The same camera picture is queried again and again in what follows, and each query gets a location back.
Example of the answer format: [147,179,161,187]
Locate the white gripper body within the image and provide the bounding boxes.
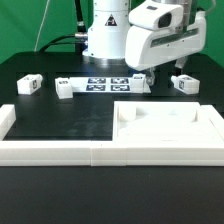
[125,0,206,71]

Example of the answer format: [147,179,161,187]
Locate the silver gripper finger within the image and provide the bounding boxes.
[146,67,155,86]
[175,57,187,76]

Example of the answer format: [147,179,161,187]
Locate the white square table top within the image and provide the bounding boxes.
[113,101,224,146]

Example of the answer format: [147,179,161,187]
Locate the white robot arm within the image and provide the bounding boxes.
[83,0,207,71]

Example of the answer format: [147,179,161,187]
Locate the white marker tag sheet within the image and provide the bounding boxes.
[69,77,151,94]

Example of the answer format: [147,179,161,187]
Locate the white U-shaped fence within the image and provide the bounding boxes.
[0,104,224,166]

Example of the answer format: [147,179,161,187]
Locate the black cable bundle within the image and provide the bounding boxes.
[39,0,89,54]

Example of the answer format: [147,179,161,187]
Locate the white thin cable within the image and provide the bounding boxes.
[34,0,52,52]

